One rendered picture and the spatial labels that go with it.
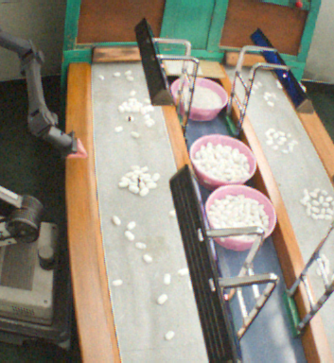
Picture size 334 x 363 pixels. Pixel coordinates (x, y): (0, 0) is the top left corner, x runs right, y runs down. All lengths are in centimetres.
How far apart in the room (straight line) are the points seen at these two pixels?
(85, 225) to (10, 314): 55
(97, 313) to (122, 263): 23
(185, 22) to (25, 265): 139
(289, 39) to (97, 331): 186
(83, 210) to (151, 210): 24
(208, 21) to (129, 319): 154
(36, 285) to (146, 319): 54
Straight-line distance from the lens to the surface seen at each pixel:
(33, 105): 170
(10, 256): 191
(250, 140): 205
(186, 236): 123
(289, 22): 255
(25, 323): 189
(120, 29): 235
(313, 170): 208
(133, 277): 153
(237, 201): 181
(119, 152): 190
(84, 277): 149
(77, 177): 176
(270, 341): 157
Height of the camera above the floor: 202
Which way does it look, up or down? 45 degrees down
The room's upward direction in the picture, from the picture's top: 11 degrees clockwise
